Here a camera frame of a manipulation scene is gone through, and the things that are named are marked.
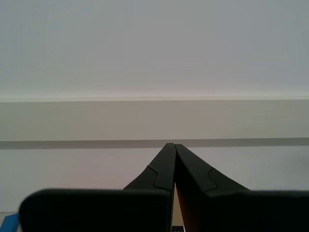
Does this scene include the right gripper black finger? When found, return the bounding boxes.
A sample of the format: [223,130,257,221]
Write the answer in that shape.
[174,144,309,232]
[18,143,176,232]

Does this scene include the blue block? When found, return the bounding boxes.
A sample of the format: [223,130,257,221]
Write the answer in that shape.
[0,213,20,232]

